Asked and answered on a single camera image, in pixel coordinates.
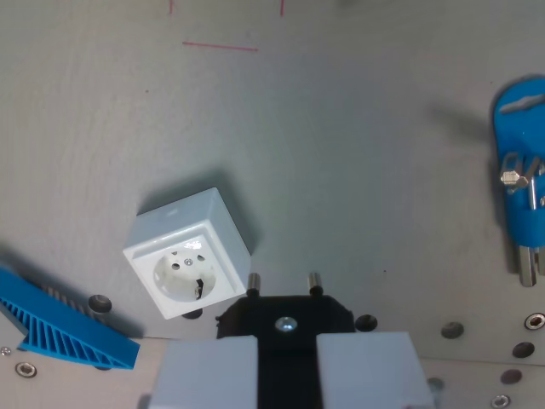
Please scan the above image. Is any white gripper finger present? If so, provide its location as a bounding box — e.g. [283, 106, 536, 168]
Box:
[315, 331, 436, 409]
[144, 335, 260, 409]

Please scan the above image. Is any black electrical plug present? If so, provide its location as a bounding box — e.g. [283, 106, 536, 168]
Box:
[215, 272, 357, 409]

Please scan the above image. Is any blue ribbed plastic wedge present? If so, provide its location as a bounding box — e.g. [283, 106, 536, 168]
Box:
[0, 265, 141, 371]

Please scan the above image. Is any blue plastic fixture with bolts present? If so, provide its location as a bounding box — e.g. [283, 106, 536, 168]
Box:
[492, 78, 545, 288]

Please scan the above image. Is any white wall socket box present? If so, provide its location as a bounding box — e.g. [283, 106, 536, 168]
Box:
[123, 187, 252, 321]

